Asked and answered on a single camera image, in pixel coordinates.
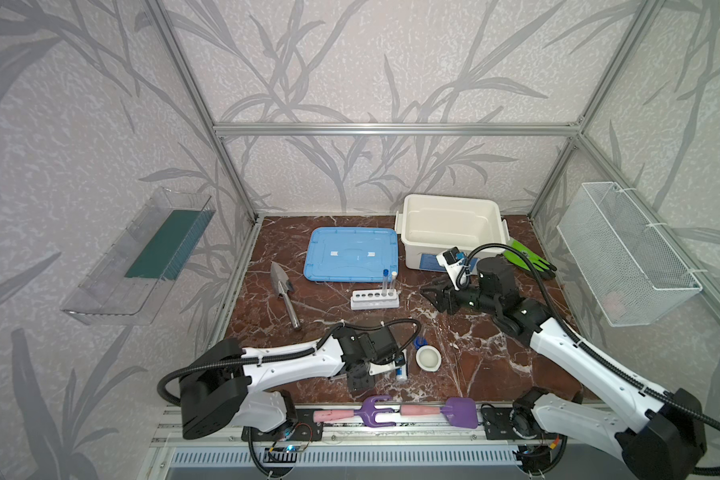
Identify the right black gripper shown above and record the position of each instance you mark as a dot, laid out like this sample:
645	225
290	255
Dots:
456	296

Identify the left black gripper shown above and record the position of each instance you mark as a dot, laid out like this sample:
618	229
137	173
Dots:
362	372

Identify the test tube blue cap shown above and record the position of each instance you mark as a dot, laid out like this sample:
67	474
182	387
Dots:
385	282
375	369

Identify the white test tube rack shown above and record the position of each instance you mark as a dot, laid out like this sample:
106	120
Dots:
374	299

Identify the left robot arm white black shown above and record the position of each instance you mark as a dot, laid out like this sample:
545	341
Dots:
244	386

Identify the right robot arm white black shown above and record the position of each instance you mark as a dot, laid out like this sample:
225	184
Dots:
655	433

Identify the white bottle blue label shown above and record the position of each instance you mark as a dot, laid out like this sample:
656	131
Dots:
402	369

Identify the small blue cap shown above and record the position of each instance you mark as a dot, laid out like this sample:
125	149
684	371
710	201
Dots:
420	342

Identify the white plastic storage bin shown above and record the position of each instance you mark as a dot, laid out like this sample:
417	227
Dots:
430	225

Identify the white ceramic bowl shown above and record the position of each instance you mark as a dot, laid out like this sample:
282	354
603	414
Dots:
428	358

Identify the green black work glove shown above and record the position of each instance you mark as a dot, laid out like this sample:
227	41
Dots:
547	271

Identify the blue plastic bin lid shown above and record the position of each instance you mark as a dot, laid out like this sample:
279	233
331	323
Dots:
351	254

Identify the metal garden trowel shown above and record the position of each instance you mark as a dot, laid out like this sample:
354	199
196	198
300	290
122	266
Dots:
283	287

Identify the green mat in shelf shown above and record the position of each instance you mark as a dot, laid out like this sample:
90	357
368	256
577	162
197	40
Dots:
170	247

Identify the purple garden fork pink handle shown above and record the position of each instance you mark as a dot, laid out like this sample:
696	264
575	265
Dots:
367	413

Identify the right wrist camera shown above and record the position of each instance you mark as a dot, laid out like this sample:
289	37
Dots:
454	263

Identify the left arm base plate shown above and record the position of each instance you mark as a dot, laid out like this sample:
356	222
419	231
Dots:
301	428

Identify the purple garden spade pink handle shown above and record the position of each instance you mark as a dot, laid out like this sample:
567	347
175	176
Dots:
460	412

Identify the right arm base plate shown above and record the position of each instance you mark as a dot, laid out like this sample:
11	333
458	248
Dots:
504	423

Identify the white wire mesh basket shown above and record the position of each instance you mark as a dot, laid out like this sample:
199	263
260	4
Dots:
617	248

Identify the clear acrylic wall shelf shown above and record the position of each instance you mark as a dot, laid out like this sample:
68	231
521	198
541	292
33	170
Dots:
132	280

